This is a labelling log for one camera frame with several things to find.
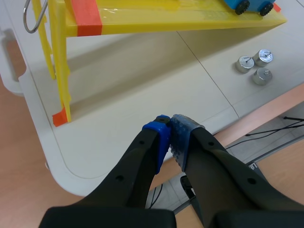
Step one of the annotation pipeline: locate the small metal cylinder weight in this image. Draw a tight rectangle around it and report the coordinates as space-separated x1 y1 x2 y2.
251 67 273 86
253 49 274 67
235 55 255 74

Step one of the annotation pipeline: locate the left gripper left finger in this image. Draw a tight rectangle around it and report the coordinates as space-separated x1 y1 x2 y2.
38 114 177 228

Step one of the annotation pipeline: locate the silver metal wire hook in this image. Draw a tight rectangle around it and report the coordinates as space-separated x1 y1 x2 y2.
22 0 49 34

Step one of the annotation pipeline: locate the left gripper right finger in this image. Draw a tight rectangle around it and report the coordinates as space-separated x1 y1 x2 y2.
168 114 304 228

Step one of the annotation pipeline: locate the yellow plastic ramp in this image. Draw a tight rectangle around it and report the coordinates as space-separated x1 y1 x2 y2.
31 0 287 124

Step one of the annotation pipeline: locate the black cable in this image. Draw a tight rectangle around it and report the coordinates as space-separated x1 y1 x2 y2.
245 115 304 137

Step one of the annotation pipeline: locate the blue toy cart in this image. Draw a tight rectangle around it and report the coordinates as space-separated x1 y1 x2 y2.
222 0 275 17

